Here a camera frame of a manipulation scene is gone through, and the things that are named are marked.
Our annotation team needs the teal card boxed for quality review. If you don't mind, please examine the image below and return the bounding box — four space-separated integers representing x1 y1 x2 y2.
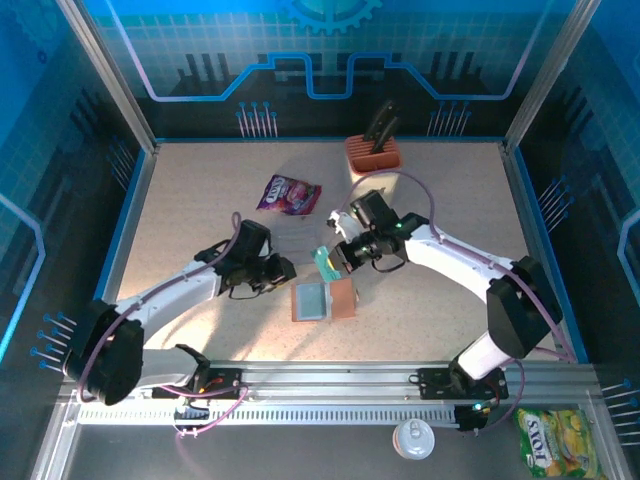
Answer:
309 244 342 284

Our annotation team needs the brown card holder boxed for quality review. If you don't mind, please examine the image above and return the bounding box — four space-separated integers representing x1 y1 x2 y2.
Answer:
290 277 359 324

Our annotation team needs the purple candy bag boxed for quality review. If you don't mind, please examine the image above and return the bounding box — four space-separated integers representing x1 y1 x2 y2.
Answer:
255 173 323 217

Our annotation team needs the cream orange knife block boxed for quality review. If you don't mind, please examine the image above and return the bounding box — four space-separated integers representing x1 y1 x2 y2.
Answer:
343 134 404 199

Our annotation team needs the white tin can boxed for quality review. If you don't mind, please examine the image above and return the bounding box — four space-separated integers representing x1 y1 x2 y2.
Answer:
392 418 437 460

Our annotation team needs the black controller box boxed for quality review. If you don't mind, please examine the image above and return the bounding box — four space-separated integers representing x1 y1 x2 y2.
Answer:
453 401 495 434

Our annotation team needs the green yellow candy bag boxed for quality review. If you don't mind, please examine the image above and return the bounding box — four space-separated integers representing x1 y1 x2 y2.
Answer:
514 408 604 479

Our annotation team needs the thin black left gripper wire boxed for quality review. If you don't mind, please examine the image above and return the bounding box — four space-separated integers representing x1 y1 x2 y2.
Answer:
228 283 264 301

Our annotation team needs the thin black gripper wire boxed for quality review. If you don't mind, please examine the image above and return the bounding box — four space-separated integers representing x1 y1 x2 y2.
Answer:
372 249 407 274
228 283 264 301

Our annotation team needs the thin black right gripper wire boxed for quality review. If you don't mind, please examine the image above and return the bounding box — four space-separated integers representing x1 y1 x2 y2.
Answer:
372 249 407 274

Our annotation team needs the black handled knife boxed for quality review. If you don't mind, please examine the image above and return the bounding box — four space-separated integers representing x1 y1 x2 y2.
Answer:
362 98 397 144
370 115 401 155

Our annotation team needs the aluminium mounting rail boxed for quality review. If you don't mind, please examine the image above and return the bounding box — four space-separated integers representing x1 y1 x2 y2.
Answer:
59 360 601 404

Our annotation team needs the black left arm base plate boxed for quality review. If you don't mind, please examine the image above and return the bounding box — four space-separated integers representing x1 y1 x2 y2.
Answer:
151 367 250 401

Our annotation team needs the aluminium side rail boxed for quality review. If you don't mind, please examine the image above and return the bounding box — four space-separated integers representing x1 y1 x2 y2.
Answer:
501 142 572 362
92 142 161 321

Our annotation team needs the white slotted cable duct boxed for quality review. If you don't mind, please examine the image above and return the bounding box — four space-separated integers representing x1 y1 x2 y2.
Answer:
74 402 462 429

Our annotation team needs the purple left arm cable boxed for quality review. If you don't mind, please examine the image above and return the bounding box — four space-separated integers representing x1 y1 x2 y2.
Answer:
77 212 250 442

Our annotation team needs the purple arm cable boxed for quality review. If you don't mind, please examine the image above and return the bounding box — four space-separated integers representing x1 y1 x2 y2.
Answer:
339 169 576 436
77 212 250 442

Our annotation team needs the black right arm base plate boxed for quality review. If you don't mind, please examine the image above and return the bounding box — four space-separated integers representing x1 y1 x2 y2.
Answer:
416 367 510 401

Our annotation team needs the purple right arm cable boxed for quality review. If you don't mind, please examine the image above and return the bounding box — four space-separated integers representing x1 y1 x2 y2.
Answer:
339 169 576 436

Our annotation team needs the aluminium frame post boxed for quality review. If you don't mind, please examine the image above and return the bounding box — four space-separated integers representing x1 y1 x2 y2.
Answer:
55 0 160 155
501 0 604 154

